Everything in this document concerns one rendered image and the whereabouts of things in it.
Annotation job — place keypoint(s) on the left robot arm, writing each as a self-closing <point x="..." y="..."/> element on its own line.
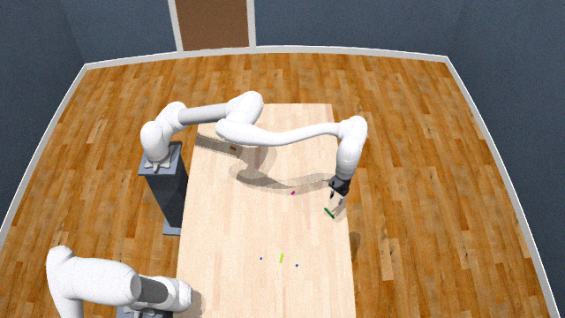
<point x="238" y="127"/>

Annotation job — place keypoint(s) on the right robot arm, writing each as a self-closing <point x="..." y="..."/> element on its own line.
<point x="73" y="279"/>

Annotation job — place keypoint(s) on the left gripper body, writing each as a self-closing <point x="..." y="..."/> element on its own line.
<point x="341" y="182"/>

